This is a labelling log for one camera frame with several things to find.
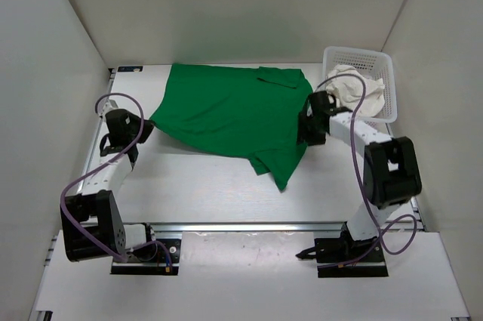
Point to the white crumpled t shirt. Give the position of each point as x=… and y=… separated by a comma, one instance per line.
x=348, y=90

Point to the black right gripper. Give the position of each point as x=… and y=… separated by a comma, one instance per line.
x=305, y=134

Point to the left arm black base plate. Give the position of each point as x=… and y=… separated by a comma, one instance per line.
x=153, y=260

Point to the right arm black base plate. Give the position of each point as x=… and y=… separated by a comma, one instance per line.
x=340, y=258

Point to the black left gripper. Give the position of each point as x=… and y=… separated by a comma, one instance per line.
x=148, y=128

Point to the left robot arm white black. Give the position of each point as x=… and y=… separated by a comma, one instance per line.
x=94, y=228

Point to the blue label sticker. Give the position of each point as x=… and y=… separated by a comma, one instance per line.
x=130, y=69

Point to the aluminium rail front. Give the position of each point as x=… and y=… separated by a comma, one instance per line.
x=247, y=227

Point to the white plastic basket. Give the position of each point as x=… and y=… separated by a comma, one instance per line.
x=377, y=65

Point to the green t shirt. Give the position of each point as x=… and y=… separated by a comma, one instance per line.
x=249, y=113

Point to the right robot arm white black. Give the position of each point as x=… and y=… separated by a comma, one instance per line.
x=390, y=176

